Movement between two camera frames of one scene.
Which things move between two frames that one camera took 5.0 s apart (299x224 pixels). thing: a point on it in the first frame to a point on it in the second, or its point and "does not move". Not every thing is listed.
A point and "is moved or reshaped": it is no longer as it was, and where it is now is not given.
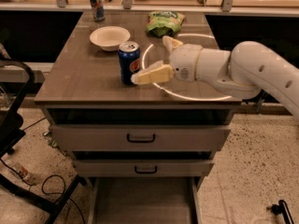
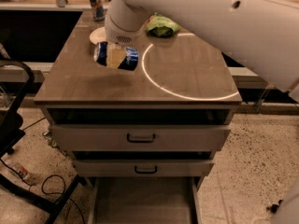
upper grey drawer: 138,137 does not move
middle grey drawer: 143,167 does not move
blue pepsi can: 129,61 is moved or reshaped
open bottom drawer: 144,200 does not move
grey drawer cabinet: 146,146 does not move
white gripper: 184,62 to 121,33
